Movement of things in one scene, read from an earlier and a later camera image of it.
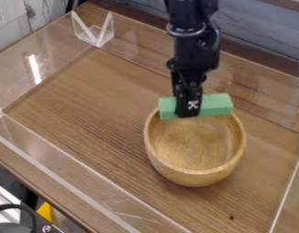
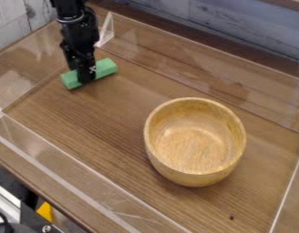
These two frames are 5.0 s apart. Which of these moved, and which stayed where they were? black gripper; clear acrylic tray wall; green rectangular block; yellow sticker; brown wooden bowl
Moved: black gripper; green rectangular block
Stayed: brown wooden bowl; clear acrylic tray wall; yellow sticker
